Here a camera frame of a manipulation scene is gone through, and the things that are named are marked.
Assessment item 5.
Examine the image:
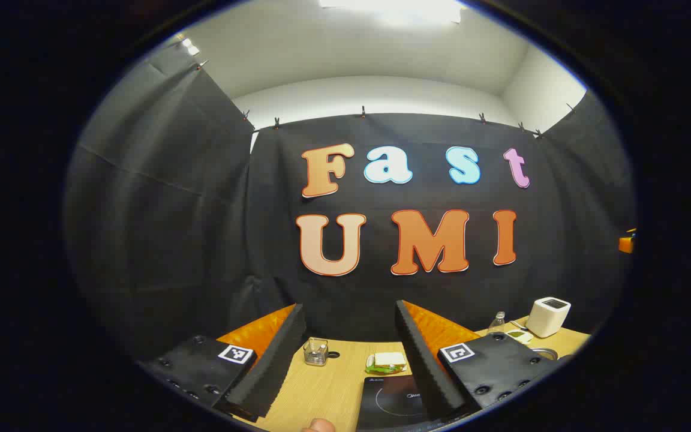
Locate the white toaster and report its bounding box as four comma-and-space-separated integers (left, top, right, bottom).
525, 297, 572, 338

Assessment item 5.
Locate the row of small backdrop clamps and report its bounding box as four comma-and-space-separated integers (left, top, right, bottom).
197, 59, 577, 140

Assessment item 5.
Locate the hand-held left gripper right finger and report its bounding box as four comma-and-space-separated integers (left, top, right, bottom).
395, 299, 559, 424

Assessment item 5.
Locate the white bread sandwich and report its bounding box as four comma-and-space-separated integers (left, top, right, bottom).
365, 352, 409, 376

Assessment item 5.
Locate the small metal mesh basket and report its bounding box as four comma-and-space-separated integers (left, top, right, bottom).
304, 338, 329, 367

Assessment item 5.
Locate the black induction cooktop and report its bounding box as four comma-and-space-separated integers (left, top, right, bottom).
356, 375, 442, 431

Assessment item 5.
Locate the black backdrop cloth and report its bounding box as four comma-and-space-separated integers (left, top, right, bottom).
64, 42, 637, 367

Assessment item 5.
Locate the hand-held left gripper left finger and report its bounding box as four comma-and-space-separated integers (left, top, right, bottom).
139, 303, 308, 424

